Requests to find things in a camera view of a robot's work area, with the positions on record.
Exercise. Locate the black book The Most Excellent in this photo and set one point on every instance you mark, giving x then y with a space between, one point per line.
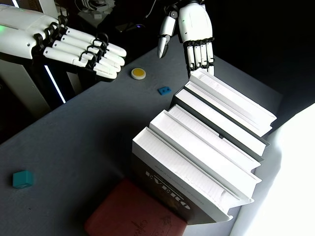
221 124

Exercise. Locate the black device blue light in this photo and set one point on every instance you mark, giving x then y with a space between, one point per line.
130 27

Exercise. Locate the white book FASHIONINDIA spine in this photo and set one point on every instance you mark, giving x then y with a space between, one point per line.
236 98

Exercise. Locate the teal cube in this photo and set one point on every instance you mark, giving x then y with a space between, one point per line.
22 179

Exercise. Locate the blue block two holes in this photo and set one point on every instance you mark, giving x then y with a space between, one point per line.
164 90

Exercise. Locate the grey table cloth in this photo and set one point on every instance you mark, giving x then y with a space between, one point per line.
86 135

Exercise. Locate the thick book EVER title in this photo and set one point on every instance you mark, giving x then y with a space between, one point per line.
184 177

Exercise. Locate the white light strip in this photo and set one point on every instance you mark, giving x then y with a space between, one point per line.
54 83

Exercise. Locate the thick red book script title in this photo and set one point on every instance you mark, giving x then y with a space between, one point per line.
123 211

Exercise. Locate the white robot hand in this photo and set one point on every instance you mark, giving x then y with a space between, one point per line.
22 34
195 24

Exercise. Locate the white hardcover book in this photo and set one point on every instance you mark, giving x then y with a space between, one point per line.
197 145

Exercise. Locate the white stand frame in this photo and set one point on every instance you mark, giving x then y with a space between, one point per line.
22 83

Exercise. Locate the yellow disc white rim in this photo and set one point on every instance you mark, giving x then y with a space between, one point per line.
138 73

